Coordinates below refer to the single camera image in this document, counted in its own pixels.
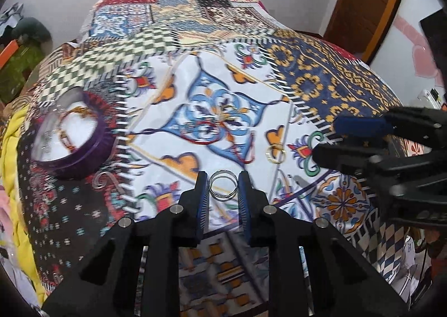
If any green bag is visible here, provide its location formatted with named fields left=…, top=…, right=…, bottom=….
left=0, top=42, right=44, bottom=104

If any silver chain necklace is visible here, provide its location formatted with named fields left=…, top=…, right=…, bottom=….
left=38, top=103, right=71, bottom=155

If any colourful patchwork bedspread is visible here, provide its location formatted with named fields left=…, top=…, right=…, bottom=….
left=17, top=0, right=405, bottom=296

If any purple heart-shaped tin box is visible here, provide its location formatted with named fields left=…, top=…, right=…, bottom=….
left=31, top=86, right=115, bottom=179

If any gold ring pair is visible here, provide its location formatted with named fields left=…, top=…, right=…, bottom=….
left=265, top=143, right=287, bottom=164

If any yellow blanket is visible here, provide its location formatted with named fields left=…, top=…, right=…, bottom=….
left=1, top=105, right=47, bottom=306

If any wooden door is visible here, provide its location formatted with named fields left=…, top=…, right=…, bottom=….
left=324, top=0, right=401, bottom=64

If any orange box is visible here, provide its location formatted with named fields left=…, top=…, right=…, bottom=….
left=0, top=39, right=19, bottom=69

